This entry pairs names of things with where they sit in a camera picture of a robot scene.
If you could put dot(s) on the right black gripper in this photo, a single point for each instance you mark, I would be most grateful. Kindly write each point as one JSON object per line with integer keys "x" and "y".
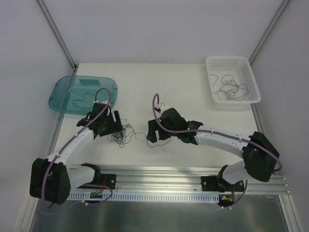
{"x": 156, "y": 130}

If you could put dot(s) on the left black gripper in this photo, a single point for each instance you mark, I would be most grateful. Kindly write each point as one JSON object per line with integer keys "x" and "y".
{"x": 112, "y": 124}

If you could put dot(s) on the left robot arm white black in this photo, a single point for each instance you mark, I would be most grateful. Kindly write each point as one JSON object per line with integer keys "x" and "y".
{"x": 52, "y": 179}

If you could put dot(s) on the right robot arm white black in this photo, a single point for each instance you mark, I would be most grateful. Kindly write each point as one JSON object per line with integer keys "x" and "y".
{"x": 258, "y": 156}

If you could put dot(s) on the teal translucent plastic bin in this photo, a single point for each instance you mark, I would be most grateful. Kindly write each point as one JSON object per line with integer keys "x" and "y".
{"x": 75, "y": 94}

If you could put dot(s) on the white perforated plastic basket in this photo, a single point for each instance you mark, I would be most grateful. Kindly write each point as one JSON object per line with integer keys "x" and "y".
{"x": 232, "y": 82}

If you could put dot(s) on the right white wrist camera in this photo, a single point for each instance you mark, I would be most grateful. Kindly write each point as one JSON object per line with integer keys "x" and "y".
{"x": 161, "y": 107}

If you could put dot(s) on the aluminium mounting rail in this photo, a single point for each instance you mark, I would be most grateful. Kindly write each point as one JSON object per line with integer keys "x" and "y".
{"x": 182, "y": 180}

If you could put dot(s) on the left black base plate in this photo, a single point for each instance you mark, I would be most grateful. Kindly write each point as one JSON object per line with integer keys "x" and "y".
{"x": 108, "y": 180}

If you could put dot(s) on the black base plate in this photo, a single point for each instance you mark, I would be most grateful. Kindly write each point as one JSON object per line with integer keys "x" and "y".
{"x": 108, "y": 180}
{"x": 211, "y": 183}

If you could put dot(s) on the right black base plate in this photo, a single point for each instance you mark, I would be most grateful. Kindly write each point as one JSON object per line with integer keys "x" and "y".
{"x": 211, "y": 183}

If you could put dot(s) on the white slotted cable duct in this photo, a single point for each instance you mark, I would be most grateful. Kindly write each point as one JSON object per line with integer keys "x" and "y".
{"x": 144, "y": 197}

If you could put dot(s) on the left aluminium frame post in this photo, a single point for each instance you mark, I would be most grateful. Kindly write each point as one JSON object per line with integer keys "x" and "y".
{"x": 55, "y": 31}

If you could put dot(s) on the aluminium frame post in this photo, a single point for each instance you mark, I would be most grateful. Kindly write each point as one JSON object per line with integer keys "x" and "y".
{"x": 269, "y": 29}
{"x": 55, "y": 31}

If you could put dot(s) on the right aluminium frame post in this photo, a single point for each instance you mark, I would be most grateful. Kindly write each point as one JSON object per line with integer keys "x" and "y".
{"x": 269, "y": 29}

